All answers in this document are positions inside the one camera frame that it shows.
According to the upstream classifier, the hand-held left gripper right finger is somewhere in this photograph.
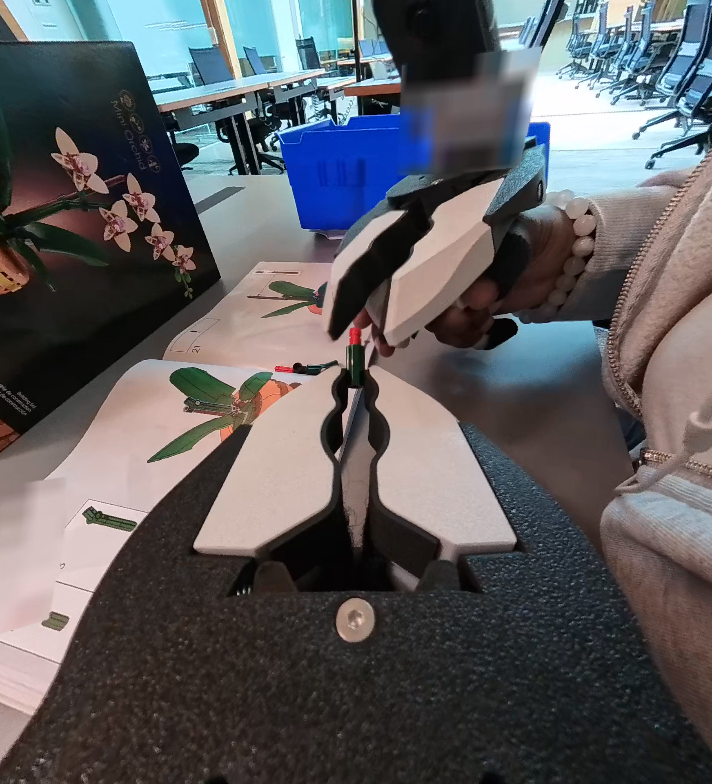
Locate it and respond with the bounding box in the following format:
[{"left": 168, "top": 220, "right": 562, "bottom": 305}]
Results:
[{"left": 356, "top": 365, "right": 520, "bottom": 563}]

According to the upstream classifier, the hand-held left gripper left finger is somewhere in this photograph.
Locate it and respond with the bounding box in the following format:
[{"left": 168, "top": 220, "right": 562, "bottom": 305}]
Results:
[{"left": 192, "top": 367, "right": 358, "bottom": 559}]

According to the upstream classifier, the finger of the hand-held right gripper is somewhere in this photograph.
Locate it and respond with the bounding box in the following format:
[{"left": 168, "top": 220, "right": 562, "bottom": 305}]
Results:
[
  {"left": 321, "top": 202, "right": 438, "bottom": 342},
  {"left": 368, "top": 176, "right": 509, "bottom": 348}
]

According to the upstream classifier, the person's right forearm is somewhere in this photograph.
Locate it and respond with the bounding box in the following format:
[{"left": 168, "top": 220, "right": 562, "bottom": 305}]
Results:
[{"left": 576, "top": 168, "right": 694, "bottom": 324}]

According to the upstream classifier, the wooden top desk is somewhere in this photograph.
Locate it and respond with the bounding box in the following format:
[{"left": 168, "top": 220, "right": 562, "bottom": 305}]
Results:
[{"left": 339, "top": 75, "right": 403, "bottom": 117}]

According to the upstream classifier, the long grey top desk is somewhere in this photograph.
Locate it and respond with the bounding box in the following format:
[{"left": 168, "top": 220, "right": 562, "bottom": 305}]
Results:
[{"left": 153, "top": 69, "right": 327, "bottom": 177}]

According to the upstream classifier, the person's right hand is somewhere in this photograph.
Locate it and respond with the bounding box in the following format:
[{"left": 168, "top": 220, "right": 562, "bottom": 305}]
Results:
[{"left": 423, "top": 205, "right": 570, "bottom": 355}]

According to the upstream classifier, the blue plastic bin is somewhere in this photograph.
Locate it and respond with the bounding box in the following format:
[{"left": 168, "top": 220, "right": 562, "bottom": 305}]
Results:
[{"left": 276, "top": 113, "right": 551, "bottom": 232}]

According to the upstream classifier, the open instruction booklet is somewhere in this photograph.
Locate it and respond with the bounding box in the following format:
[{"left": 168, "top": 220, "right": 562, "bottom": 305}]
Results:
[{"left": 0, "top": 260, "right": 369, "bottom": 714}]

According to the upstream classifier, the row of black office chairs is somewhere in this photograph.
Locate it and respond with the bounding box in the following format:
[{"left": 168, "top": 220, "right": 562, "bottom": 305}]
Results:
[{"left": 555, "top": 0, "right": 712, "bottom": 171}]

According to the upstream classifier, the person's beige zip jacket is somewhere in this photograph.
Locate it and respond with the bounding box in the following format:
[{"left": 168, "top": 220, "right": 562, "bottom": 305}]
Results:
[{"left": 598, "top": 110, "right": 712, "bottom": 784}]

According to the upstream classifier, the dark orchid set box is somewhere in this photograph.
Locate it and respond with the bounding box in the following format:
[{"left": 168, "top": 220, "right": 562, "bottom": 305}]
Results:
[{"left": 0, "top": 40, "right": 222, "bottom": 469}]

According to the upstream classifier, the wooden panel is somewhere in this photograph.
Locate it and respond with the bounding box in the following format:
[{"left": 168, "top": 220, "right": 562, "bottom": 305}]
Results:
[{"left": 0, "top": 0, "right": 29, "bottom": 42}]

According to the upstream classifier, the white bead bracelet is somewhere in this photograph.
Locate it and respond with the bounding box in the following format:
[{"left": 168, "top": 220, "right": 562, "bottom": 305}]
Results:
[{"left": 512, "top": 189, "right": 599, "bottom": 325}]

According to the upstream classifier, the beige jacket drawstring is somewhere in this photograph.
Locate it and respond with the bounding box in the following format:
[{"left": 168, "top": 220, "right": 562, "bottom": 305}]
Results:
[{"left": 614, "top": 343, "right": 712, "bottom": 494}]

